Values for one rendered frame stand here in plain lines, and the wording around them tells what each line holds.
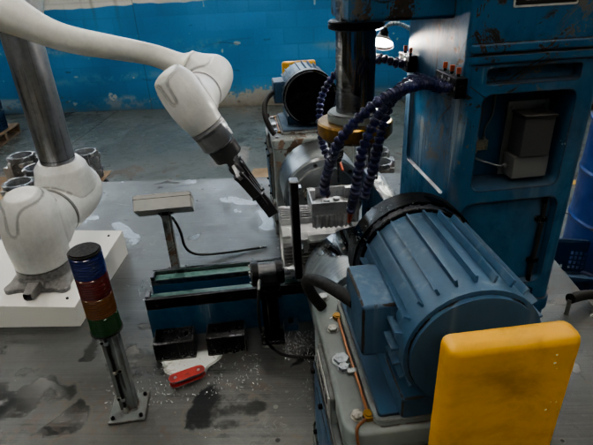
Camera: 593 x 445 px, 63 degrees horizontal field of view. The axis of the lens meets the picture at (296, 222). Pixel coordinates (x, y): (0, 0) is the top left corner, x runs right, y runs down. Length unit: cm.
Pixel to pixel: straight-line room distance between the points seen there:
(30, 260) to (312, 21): 564
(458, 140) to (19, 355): 121
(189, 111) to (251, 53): 566
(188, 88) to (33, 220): 58
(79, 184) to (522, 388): 135
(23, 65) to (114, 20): 570
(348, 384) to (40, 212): 102
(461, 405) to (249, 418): 68
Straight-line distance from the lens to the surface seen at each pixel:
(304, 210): 123
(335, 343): 74
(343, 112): 114
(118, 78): 730
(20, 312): 155
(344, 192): 129
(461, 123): 108
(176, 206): 147
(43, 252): 150
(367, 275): 61
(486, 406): 53
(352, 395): 67
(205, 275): 137
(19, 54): 151
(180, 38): 695
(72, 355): 141
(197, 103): 115
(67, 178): 158
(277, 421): 112
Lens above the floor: 166
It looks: 28 degrees down
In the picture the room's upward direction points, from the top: 3 degrees counter-clockwise
